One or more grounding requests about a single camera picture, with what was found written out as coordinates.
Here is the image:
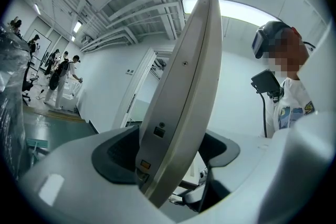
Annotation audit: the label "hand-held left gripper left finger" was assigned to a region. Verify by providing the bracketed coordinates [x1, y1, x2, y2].
[19, 124, 184, 224]

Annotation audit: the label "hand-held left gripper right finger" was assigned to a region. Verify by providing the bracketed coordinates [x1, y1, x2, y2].
[160, 131, 276, 224]

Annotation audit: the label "white door with handle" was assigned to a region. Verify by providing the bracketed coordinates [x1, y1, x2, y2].
[135, 0, 224, 209]

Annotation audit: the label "green flat mop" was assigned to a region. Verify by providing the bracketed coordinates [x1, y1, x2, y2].
[25, 137, 51, 166]

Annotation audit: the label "person's white printed shirt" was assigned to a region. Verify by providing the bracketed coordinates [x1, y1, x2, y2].
[272, 77, 320, 137]

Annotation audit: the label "black chest-mounted screen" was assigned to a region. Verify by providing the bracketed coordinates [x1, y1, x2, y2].
[250, 69, 281, 94]

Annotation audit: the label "black backpack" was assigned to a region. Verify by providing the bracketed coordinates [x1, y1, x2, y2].
[48, 60, 70, 91]

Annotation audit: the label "black office chair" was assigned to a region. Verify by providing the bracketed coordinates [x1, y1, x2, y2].
[21, 65, 35, 106]

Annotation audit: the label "plastic-wrapped dark goods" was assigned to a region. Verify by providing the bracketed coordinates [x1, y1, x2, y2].
[0, 24, 30, 182]

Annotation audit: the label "person's head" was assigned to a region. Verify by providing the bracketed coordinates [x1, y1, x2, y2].
[262, 22, 311, 80]

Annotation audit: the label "long ceiling light panel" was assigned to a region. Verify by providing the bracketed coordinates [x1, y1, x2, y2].
[181, 0, 282, 27]

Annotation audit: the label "black screen cable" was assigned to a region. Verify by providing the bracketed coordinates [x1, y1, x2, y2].
[259, 91, 269, 138]

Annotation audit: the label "black head-worn camera headset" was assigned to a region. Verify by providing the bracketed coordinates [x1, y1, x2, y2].
[251, 20, 316, 60]

